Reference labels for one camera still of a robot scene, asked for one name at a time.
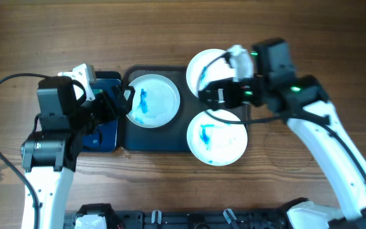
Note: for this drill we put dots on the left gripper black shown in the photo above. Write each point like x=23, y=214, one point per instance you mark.
x=124, y=105

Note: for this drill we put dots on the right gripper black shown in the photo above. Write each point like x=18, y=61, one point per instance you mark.
x=237, y=100

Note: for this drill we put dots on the white plate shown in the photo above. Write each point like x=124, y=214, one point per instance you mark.
x=219, y=70
x=156, y=101
x=214, y=142

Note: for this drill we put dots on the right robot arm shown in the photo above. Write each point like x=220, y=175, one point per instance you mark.
x=267, y=76

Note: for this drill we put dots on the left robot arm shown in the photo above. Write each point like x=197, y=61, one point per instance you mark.
x=73, y=119

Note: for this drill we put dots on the dark blue water tray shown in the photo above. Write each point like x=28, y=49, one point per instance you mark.
x=104, y=137

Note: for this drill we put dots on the dark grey serving tray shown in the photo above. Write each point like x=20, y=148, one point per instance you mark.
x=171, y=137

